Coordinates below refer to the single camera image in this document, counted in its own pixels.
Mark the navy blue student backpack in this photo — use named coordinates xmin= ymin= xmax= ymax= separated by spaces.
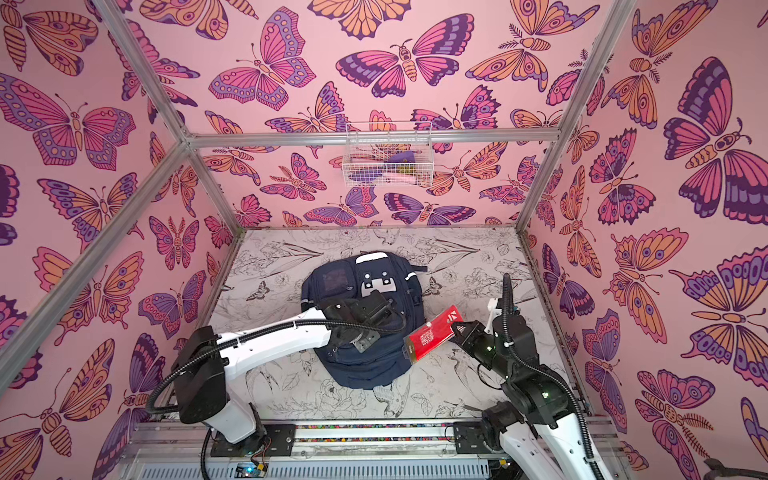
xmin=301 ymin=251 xmax=427 ymax=390

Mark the red booklet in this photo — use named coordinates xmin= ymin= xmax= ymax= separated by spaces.
xmin=404 ymin=305 xmax=464 ymax=364

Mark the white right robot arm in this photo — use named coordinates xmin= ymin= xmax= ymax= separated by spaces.
xmin=452 ymin=299 xmax=612 ymax=479

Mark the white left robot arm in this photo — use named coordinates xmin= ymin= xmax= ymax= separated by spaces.
xmin=145 ymin=290 xmax=406 ymax=444

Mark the green controller board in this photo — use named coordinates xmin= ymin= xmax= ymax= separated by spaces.
xmin=234 ymin=462 xmax=267 ymax=479

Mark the white wire wall basket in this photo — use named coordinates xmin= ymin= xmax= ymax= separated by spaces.
xmin=340 ymin=121 xmax=435 ymax=188

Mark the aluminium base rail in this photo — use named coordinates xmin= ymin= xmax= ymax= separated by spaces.
xmin=115 ymin=418 xmax=632 ymax=479

